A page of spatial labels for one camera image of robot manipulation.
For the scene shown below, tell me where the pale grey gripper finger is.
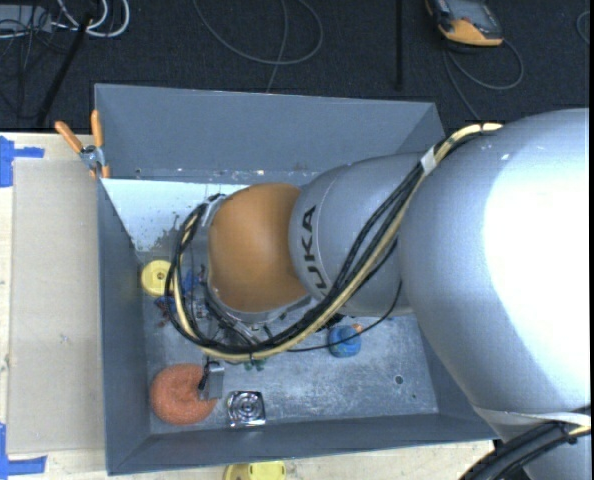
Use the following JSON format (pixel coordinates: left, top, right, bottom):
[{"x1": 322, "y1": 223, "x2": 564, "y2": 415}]
[{"x1": 198, "y1": 360, "x2": 226, "y2": 402}]

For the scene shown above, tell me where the blue and red toy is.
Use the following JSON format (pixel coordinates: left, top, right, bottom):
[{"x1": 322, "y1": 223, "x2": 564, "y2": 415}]
[{"x1": 154, "y1": 266, "x2": 211, "y2": 327}]

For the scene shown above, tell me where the grey metal bin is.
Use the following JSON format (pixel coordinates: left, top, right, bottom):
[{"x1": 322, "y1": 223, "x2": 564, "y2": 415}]
[{"x1": 92, "y1": 82, "x2": 501, "y2": 477}]

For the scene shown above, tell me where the blue toy duck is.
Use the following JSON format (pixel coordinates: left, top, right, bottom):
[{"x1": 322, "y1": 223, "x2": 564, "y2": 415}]
[{"x1": 327, "y1": 323, "x2": 364, "y2": 359}]

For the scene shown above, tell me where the yellow round disc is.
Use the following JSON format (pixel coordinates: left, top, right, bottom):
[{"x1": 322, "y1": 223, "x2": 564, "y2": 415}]
[{"x1": 140, "y1": 259, "x2": 173, "y2": 298}]

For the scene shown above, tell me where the pale flat board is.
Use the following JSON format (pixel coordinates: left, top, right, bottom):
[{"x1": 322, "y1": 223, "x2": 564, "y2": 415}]
[{"x1": 5, "y1": 157, "x2": 105, "y2": 455}]

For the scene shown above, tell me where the orange scrubber ring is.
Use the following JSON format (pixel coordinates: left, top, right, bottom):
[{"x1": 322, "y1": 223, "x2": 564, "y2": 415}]
[{"x1": 149, "y1": 363, "x2": 220, "y2": 426}]

